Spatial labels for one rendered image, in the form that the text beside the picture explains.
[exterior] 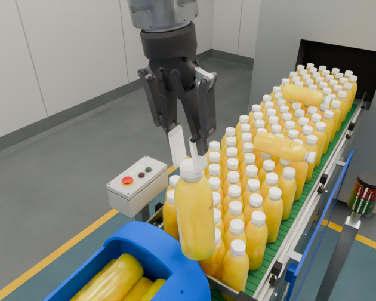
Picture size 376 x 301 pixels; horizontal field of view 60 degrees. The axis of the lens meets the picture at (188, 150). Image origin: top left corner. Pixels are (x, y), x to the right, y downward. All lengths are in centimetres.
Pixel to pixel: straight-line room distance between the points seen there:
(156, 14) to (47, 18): 314
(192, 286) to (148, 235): 14
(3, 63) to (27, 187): 113
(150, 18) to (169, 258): 48
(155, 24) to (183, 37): 4
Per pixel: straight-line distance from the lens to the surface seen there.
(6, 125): 356
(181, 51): 44
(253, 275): 110
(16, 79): 348
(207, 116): 47
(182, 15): 43
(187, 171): 55
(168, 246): 72
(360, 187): 94
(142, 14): 43
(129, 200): 105
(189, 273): 73
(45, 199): 286
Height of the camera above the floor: 179
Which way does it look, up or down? 34 degrees down
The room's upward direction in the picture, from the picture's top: straight up
